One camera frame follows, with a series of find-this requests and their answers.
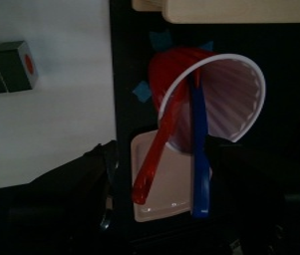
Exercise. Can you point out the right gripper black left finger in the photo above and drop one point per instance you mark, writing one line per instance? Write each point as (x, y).
(67, 205)

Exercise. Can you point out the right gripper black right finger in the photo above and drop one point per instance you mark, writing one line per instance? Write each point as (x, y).
(253, 212)

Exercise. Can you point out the dark green toy sushi roll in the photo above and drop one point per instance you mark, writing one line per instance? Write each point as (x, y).
(10, 69)

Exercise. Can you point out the pink plastic tray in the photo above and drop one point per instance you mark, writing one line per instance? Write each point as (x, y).
(174, 186)

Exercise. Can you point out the blue plastic utensil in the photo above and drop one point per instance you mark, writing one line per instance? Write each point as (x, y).
(200, 149)

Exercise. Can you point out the red plastic utensil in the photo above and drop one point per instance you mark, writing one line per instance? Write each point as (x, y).
(155, 156)

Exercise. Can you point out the red plastic cup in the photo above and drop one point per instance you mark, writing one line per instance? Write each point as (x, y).
(232, 96)

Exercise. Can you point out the blue tape piece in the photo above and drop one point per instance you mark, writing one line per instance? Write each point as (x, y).
(142, 91)
(206, 45)
(161, 40)

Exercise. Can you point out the wooden box with slot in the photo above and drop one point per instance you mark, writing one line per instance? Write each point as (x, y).
(245, 10)

